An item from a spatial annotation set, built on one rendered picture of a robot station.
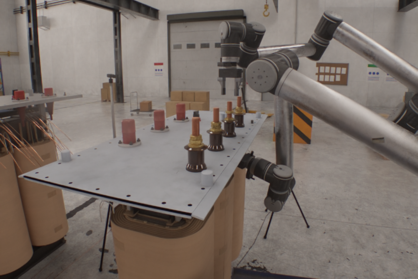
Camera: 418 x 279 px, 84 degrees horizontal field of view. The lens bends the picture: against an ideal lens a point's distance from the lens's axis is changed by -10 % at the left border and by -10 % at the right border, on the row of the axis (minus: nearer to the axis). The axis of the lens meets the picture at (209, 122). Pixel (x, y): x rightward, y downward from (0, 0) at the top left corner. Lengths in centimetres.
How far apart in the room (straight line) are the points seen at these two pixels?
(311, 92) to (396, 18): 1458
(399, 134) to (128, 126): 119
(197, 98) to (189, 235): 707
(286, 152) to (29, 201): 215
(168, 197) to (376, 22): 1485
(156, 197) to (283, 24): 585
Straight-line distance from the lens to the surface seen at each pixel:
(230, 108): 149
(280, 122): 142
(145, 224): 126
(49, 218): 273
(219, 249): 173
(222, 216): 162
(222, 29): 147
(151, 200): 82
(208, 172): 89
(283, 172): 139
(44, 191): 262
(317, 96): 108
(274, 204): 149
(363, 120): 109
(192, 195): 84
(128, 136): 137
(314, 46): 211
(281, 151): 149
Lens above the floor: 175
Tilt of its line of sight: 12 degrees down
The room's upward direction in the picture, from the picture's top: straight up
